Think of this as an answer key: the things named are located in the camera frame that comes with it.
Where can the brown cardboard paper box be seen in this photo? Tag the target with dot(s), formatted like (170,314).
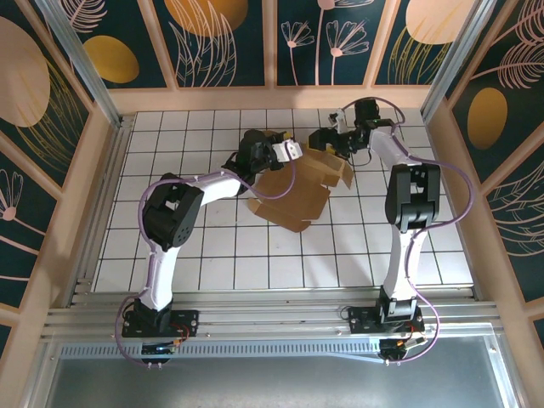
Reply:
(293,200)

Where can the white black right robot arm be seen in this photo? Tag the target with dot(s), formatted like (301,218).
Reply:
(401,263)

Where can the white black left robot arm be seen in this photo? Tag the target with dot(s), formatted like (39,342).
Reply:
(161,276)

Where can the grey metal sheet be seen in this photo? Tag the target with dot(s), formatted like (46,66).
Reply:
(276,382)

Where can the aluminium frame post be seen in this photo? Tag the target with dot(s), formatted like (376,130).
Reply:
(455,55)
(81,64)

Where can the aluminium side rail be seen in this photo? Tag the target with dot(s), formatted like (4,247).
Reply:
(106,191)

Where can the aluminium cross rail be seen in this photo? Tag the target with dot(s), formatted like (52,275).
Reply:
(276,316)

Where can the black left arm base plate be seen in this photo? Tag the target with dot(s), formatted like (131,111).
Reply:
(187,319)

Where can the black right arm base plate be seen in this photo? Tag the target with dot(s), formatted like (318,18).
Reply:
(361,319)

